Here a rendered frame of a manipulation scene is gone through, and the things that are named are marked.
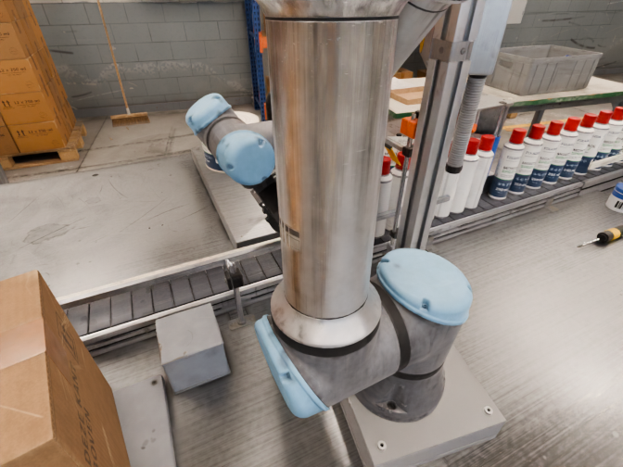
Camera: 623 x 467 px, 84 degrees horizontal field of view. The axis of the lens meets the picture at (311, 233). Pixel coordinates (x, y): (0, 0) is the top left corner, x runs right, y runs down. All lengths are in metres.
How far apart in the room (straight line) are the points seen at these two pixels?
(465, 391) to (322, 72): 0.53
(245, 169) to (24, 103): 3.54
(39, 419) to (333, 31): 0.36
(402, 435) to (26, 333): 0.47
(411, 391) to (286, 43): 0.45
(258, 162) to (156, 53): 4.66
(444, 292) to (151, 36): 4.90
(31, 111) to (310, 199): 3.79
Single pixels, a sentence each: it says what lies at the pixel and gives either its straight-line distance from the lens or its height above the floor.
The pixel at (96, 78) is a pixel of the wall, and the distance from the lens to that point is 5.30.
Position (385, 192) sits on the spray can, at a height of 1.01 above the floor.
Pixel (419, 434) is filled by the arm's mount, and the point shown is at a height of 0.89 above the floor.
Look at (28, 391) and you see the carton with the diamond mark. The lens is 0.41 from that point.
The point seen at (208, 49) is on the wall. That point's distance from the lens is 5.12.
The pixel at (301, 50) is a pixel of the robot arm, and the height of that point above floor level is 1.37.
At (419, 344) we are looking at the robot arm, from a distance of 0.43.
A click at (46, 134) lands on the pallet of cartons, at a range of 4.03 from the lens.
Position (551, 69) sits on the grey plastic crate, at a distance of 2.85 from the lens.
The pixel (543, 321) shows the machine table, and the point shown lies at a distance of 0.89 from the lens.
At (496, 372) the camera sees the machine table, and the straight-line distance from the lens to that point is 0.76.
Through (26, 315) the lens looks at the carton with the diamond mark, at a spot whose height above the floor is 1.12.
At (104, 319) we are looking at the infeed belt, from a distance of 0.79.
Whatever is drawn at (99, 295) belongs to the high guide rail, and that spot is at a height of 0.96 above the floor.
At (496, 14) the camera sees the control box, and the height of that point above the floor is 1.37.
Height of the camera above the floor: 1.41
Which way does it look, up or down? 36 degrees down
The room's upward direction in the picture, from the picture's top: straight up
